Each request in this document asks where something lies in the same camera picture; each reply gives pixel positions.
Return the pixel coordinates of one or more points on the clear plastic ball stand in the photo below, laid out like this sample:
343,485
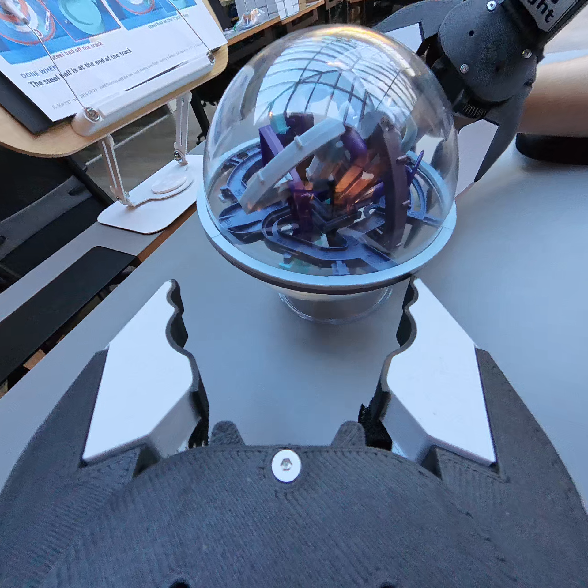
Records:
335,307

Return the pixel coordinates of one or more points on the person's right forearm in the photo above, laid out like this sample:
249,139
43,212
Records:
560,96

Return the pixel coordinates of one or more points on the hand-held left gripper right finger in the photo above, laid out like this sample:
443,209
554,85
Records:
441,390

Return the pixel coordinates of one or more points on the instruction sheet on stand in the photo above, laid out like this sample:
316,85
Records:
156,216

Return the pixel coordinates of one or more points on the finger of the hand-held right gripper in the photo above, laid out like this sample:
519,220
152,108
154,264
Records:
468,156

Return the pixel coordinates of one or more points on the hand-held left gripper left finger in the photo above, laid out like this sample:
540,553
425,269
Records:
138,390

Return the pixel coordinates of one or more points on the clear plastic maze ball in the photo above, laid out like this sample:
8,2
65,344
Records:
330,160

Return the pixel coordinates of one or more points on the black desk mat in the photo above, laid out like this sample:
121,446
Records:
55,303

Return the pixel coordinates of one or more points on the stack of white boxes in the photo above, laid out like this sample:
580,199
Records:
294,7

